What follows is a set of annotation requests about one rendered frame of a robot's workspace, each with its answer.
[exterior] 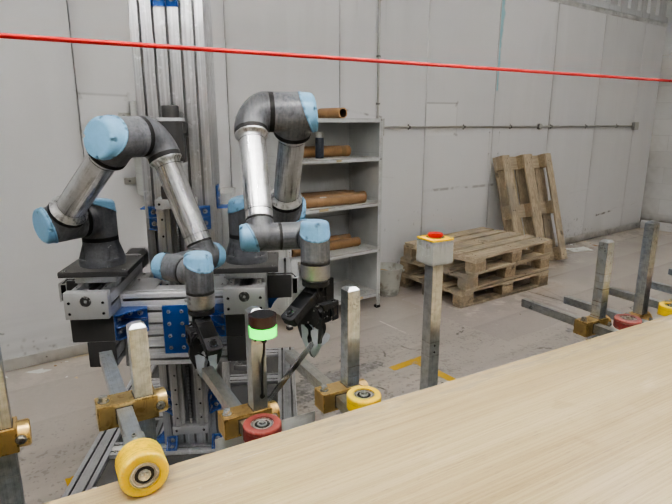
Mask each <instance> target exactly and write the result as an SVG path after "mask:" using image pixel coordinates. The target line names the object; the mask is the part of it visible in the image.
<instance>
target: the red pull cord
mask: <svg viewBox="0 0 672 504"><path fill-rule="evenodd" d="M0 38H3V39H18V40H34V41H49V42H64V43H79V44H95V45H110V46H125V47H141V48H156V49H171V50H186V51H202V52H217V53H232V54H247V55H263V56H278V57H293V58H308V59H324V60H339V61H354V62H369V63H385V64H400V65H415V66H431V67H446V68H461V69H476V70H492V71H507V72H522V73H537V74H553V75H568V76H583V77H598V78H614V79H629V80H644V81H660V82H672V80H671V79H656V78H642V77H628V76H613V75H599V74H585V73H570V72H556V71H542V70H527V69H513V68H499V67H484V66H470V65H456V64H441V63H427V62H413V61H398V60H384V59H370V58H355V57H341V56H327V55H312V54H298V53H284V52H269V51H255V50H241V49H226V48H212V47H198V46H183V45H169V44H155V43H140V42H126V41H112V40H97V39H83V38H69V37H55V36H40V35H26V34H12V33H0Z"/></svg>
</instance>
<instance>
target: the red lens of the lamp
mask: <svg viewBox="0 0 672 504"><path fill-rule="evenodd" d="M273 312H274V311H273ZM250 313H251V312H250ZM250 313H249V314H248V322H249V327H251V328H254V329H268V328H272V327H274V326H275V325H276V324H277V321H276V312H274V313H275V315H274V316H273V317H270V318H266V319H256V318H252V317H250Z"/></svg>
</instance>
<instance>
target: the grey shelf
mask: <svg viewBox="0 0 672 504"><path fill-rule="evenodd" d="M381 127H382V128H381ZM381 130H382V131H381ZM317 132H323V137H324V146H336V145H349V146H351V154H350V155H349V156H335V157H324V158H315V157H311V158H303V163H302V171H301V179H300V188H299V192H300V193H309V192H321V191H334V190H354V191H365V192H366V194H367V200H366V202H365V203H356V204H346V205H336V206H326V207H316V208H306V217H305V219H322V220H326V221H328V223H329V227H330V233H331V236H333V235H340V234H345V210H346V234H348V233H349V234H350V235H351V238H352V237H359V238H360V239H361V244H360V245H359V246H353V247H348V248H342V249H336V250H331V251H330V277H333V278H334V299H336V300H339V305H341V288H342V287H344V286H346V285H354V286H356V287H357V288H358V289H360V300H362V299H366V298H370V297H374V296H375V297H376V304H374V307H376V308H378V307H380V263H381V214H382V165H383V119H378V118H318V131H317ZM381 135H382V136H381ZM350 139H351V140H350ZM277 141H278V140H277V139H276V138H275V136H274V134H273V132H268V138H267V139H266V150H267V160H268V170H269V180H270V190H271V191H272V190H273V189H274V181H275V168H276V155H277ZM350 144H351V145H350ZM350 163H351V164H350ZM350 165H351V166H350ZM350 168H351V169H350ZM350 170H351V171H350ZM380 176H381V177H380ZM350 177H351V178H350ZM380 181H381V182H380ZM351 209H352V219H351ZM267 252H278V253H279V258H290V261H291V260H297V262H298V271H299V289H300V293H301V292H302V290H303V289H304V288H305V287H304V286H303V285H302V278H301V256H296V257H292V251H291V250H275V251H267ZM289 252H290V253H289ZM289 255H290V256H289ZM345 257H346V269H345ZM298 295H299V294H292V297H284V298H277V299H276V300H275V302H274V303H273V305H272V307H271V308H268V309H270V310H272V311H274V312H276V313H277V314H279V315H280V316H281V315H282V314H283V313H284V311H285V310H286V309H287V308H288V307H289V306H290V304H291V303H292V302H293V301H294V300H295V299H296V297H297V296H298Z"/></svg>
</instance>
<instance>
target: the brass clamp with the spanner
mask: <svg viewBox="0 0 672 504"><path fill-rule="evenodd" d="M230 412H232V414H231V415H230V416H227V417H225V416H223V415H222V413H223V410H220V411H218V429H219V431H220V433H221V435H222V436H223V438H224V439H225V440H229V439H233V438H236V437H239V436H242V435H241V433H240V424H239V421H241V420H245V419H247V418H249V417H250V416H253V415H256V414H261V413H268V414H273V415H275V416H277V417H279V418H280V410H279V407H278V404H277V402H276V401H275V400H272V401H268V407H266V408H263V409H259V410H255V411H253V409H252V408H251V407H250V406H249V404H248V403H246V404H242V405H239V406H235V407H231V408H230Z"/></svg>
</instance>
